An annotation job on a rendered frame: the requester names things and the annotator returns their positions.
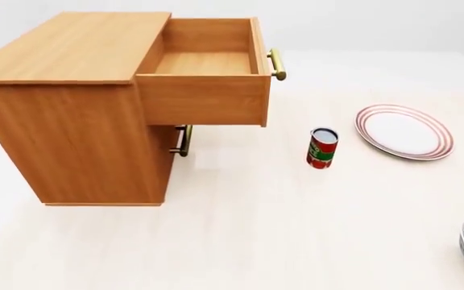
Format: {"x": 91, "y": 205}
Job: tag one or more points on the red tomato sauce can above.
{"x": 321, "y": 149}

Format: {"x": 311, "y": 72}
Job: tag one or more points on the white plate with red rim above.
{"x": 403, "y": 131}

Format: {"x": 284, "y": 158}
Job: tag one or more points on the wooden cabinet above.
{"x": 71, "y": 121}

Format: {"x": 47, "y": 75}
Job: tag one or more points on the open wooden drawer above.
{"x": 204, "y": 96}

